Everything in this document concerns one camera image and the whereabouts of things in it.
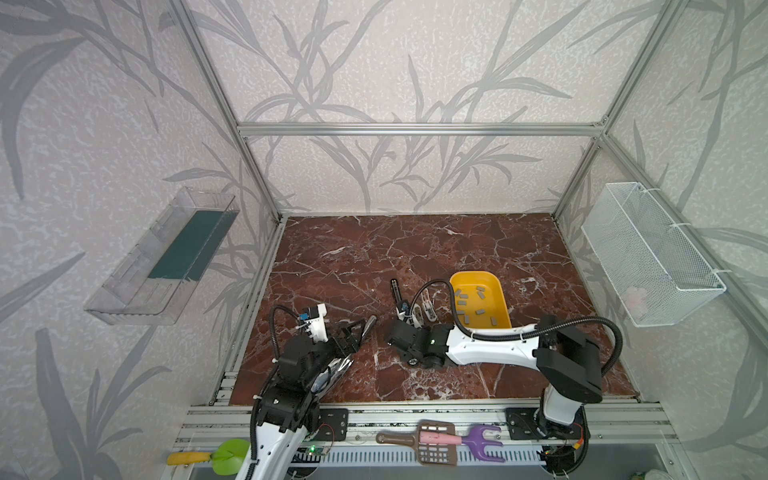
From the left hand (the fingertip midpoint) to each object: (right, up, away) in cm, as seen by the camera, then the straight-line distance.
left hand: (359, 317), depth 78 cm
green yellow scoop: (-28, -29, -11) cm, 42 cm away
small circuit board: (-10, -30, -7) cm, 33 cm away
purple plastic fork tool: (+29, -28, -8) cm, 41 cm away
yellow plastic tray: (+37, +1, +19) cm, 41 cm away
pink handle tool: (+19, -26, -9) cm, 33 cm away
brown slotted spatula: (+18, -31, -7) cm, 37 cm away
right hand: (+12, -6, +8) cm, 15 cm away
